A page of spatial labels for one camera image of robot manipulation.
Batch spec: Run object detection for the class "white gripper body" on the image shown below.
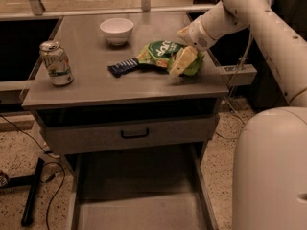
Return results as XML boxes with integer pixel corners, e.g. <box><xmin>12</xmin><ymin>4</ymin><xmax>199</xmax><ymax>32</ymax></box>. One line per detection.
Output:
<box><xmin>185</xmin><ymin>16</ymin><xmax>216</xmax><ymax>52</ymax></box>

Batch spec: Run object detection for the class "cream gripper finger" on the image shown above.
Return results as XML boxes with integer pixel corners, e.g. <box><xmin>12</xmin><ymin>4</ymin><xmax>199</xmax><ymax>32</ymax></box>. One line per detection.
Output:
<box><xmin>169</xmin><ymin>46</ymin><xmax>198</xmax><ymax>77</ymax></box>
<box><xmin>177</xmin><ymin>27</ymin><xmax>188</xmax><ymax>44</ymax></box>

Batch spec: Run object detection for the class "green rice chip bag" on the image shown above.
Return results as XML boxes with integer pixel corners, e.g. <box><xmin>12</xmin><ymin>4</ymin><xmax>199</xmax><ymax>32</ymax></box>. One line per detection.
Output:
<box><xmin>136</xmin><ymin>41</ymin><xmax>204</xmax><ymax>76</ymax></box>

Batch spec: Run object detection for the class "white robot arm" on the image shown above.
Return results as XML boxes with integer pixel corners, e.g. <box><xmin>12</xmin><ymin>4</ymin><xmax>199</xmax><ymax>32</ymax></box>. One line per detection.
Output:
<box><xmin>177</xmin><ymin>0</ymin><xmax>307</xmax><ymax>230</ymax></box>

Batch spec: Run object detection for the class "grey drawer cabinet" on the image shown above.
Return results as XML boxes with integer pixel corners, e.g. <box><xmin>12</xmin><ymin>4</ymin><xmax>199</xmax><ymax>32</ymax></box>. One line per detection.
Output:
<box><xmin>19</xmin><ymin>11</ymin><xmax>230</xmax><ymax>230</ymax></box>

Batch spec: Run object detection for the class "grey top drawer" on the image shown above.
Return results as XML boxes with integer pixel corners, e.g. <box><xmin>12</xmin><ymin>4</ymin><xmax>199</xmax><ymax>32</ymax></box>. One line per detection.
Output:
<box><xmin>38</xmin><ymin>98</ymin><xmax>218</xmax><ymax>154</ymax></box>

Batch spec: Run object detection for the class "open grey middle drawer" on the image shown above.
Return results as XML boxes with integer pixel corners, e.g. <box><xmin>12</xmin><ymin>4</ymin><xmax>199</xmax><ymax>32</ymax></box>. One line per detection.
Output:
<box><xmin>65</xmin><ymin>144</ymin><xmax>218</xmax><ymax>230</ymax></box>

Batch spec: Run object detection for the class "white ceramic bowl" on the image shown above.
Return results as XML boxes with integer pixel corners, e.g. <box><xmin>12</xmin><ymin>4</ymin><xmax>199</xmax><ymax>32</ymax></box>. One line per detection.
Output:
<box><xmin>100</xmin><ymin>18</ymin><xmax>134</xmax><ymax>45</ymax></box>

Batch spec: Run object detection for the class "dark blue snack bar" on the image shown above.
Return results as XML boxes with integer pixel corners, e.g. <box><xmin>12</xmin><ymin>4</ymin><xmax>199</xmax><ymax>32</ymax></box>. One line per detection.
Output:
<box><xmin>107</xmin><ymin>57</ymin><xmax>139</xmax><ymax>78</ymax></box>

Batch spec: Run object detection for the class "green white soda can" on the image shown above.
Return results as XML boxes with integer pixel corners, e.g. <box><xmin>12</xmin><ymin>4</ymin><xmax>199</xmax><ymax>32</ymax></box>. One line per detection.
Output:
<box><xmin>39</xmin><ymin>40</ymin><xmax>74</xmax><ymax>86</ymax></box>

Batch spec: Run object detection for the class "black stand base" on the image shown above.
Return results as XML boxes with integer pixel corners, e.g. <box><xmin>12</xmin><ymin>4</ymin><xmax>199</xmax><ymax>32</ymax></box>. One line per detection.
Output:
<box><xmin>0</xmin><ymin>158</ymin><xmax>44</xmax><ymax>227</ymax></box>

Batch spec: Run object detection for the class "grey side bracket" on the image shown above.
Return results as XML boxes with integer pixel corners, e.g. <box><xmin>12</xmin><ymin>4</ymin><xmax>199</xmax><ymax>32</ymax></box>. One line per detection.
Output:
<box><xmin>218</xmin><ymin>64</ymin><xmax>257</xmax><ymax>87</ymax></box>

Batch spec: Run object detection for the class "black drawer handle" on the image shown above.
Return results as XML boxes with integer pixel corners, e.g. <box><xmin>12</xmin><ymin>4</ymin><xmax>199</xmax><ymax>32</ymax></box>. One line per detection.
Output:
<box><xmin>120</xmin><ymin>128</ymin><xmax>150</xmax><ymax>139</ymax></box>

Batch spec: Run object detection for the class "black floor cable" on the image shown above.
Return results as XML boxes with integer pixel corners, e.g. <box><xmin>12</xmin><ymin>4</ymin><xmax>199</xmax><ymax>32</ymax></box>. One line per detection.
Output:
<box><xmin>0</xmin><ymin>112</ymin><xmax>66</xmax><ymax>230</ymax></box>

